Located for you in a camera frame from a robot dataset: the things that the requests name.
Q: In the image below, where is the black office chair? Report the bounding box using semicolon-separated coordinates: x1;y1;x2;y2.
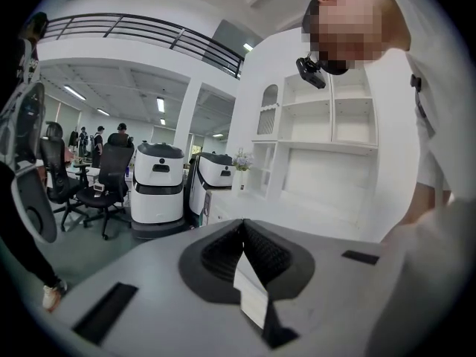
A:
39;120;87;232
76;141;135;241

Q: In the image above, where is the white black-topped mobile robot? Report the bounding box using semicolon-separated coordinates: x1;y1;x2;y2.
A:
129;141;187;238
185;151;236;230

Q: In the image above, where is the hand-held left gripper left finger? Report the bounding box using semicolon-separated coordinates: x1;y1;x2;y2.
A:
51;218;263;357

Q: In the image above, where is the pale flower bouquet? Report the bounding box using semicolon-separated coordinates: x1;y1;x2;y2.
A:
232;147;257;173

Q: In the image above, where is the black balcony railing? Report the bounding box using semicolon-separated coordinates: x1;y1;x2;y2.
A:
36;12;245;80

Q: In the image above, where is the person's head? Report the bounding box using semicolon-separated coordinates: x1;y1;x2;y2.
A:
301;0;412;76

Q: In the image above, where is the white shelf unit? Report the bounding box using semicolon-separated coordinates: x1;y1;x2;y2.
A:
245;65;381;237

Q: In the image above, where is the person's left forearm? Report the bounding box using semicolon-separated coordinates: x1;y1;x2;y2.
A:
403;178;454;227

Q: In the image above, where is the person's white shirt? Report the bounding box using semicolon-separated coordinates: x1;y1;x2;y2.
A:
375;0;476;208

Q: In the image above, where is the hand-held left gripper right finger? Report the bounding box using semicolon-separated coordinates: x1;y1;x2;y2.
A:
244;218;406;357

